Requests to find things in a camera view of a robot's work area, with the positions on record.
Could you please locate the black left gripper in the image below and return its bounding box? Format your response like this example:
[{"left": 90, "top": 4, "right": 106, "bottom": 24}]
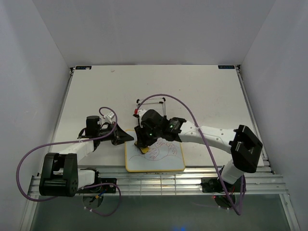
[{"left": 97, "top": 122, "right": 133, "bottom": 146}]

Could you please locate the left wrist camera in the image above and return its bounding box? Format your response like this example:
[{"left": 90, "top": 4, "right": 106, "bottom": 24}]
[{"left": 103, "top": 112, "right": 115, "bottom": 124}]

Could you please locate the yellow-framed whiteboard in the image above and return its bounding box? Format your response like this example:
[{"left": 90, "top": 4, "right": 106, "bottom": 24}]
[{"left": 125, "top": 130, "right": 185, "bottom": 173}]

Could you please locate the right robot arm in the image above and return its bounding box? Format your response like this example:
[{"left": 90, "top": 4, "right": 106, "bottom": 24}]
[{"left": 134, "top": 109, "right": 263, "bottom": 191}]

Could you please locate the blue label left corner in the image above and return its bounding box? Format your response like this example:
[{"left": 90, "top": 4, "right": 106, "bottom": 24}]
[{"left": 75, "top": 66, "right": 92, "bottom": 70}]

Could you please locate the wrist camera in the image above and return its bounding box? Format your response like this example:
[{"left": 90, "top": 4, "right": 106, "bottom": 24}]
[
  {"left": 133, "top": 109, "right": 147, "bottom": 118},
  {"left": 103, "top": 112, "right": 115, "bottom": 124}
]

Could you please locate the black wire whiteboard stand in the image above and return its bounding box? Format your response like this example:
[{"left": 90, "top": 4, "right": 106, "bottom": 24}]
[{"left": 136, "top": 97, "right": 166, "bottom": 116}]

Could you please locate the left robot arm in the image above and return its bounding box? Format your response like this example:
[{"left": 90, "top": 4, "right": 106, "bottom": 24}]
[{"left": 39, "top": 115, "right": 134, "bottom": 197}]

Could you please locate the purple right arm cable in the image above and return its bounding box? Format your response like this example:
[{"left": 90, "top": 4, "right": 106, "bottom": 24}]
[{"left": 138, "top": 93, "right": 246, "bottom": 216}]

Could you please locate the aluminium table frame rail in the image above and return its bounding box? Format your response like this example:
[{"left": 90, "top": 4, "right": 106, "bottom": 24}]
[{"left": 27, "top": 65, "right": 300, "bottom": 231}]

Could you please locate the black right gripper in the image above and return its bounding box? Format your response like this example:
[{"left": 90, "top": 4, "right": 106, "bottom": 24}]
[{"left": 134, "top": 123, "right": 162, "bottom": 149}]

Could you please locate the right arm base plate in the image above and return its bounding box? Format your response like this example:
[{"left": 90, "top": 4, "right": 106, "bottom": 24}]
[{"left": 200, "top": 177, "right": 246, "bottom": 194}]

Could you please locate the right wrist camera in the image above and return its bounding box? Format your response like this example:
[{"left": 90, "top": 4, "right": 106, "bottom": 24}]
[{"left": 133, "top": 109, "right": 147, "bottom": 118}]

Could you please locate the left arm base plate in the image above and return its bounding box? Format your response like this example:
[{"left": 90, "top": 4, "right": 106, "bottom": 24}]
[{"left": 78, "top": 178, "right": 117, "bottom": 194}]

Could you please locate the yellow bone-shaped eraser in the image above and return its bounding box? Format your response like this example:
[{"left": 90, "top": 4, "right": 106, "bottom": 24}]
[{"left": 134, "top": 142, "right": 150, "bottom": 154}]

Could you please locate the blue label corner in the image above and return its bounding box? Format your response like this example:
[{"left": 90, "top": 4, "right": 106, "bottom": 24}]
[
  {"left": 218, "top": 65, "right": 235, "bottom": 69},
  {"left": 75, "top": 66, "right": 92, "bottom": 70}
]

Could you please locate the blue label right corner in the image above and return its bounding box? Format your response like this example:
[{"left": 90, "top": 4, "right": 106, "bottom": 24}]
[{"left": 218, "top": 65, "right": 235, "bottom": 69}]

